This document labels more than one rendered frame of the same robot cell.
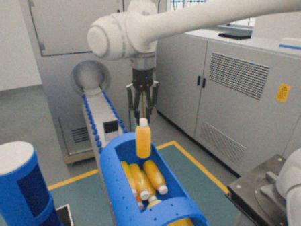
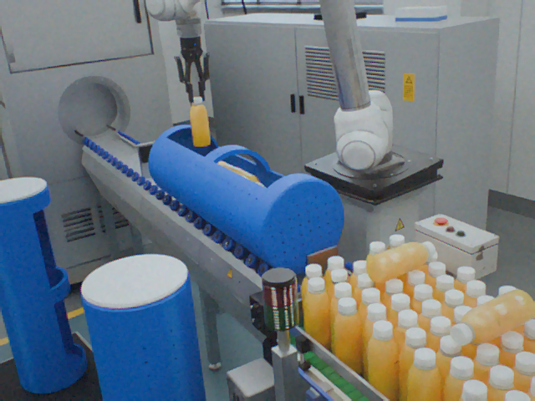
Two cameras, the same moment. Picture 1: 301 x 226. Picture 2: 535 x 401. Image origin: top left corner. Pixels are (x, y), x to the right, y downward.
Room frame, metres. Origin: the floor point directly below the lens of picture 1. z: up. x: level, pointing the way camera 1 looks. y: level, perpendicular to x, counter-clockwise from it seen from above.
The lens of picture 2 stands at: (-1.55, 0.04, 1.78)
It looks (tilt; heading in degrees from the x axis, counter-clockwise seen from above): 21 degrees down; 353
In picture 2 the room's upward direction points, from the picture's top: 4 degrees counter-clockwise
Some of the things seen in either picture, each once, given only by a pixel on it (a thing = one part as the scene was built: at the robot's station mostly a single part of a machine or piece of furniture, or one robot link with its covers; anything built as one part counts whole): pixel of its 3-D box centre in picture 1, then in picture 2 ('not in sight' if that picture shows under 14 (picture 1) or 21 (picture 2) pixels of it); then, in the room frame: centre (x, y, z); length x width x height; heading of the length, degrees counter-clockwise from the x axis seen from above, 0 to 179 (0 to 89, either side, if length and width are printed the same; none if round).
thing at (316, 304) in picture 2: not in sight; (318, 317); (-0.32, -0.20, 0.98); 0.07 x 0.07 x 0.17
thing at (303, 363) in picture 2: not in sight; (303, 352); (-0.39, -0.14, 0.94); 0.03 x 0.02 x 0.08; 23
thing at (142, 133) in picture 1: (143, 139); (199, 124); (0.70, 0.03, 1.25); 0.07 x 0.07 x 0.17
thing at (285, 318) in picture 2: not in sight; (281, 310); (-0.60, -0.07, 1.18); 0.06 x 0.06 x 0.05
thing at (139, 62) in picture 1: (142, 59); (189, 27); (0.70, 0.02, 1.60); 0.09 x 0.09 x 0.06
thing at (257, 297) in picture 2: not in sight; (269, 312); (-0.22, -0.09, 0.95); 0.10 x 0.07 x 0.10; 113
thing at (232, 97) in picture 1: (213, 95); (328, 129); (2.36, -0.85, 0.72); 2.15 x 0.54 x 1.45; 30
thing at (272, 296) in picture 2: not in sight; (279, 289); (-0.60, -0.07, 1.23); 0.06 x 0.06 x 0.04
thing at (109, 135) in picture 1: (111, 130); (150, 159); (1.12, 0.26, 1.00); 0.10 x 0.04 x 0.15; 113
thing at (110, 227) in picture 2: not in sight; (114, 248); (1.74, 0.60, 0.31); 0.06 x 0.06 x 0.63; 23
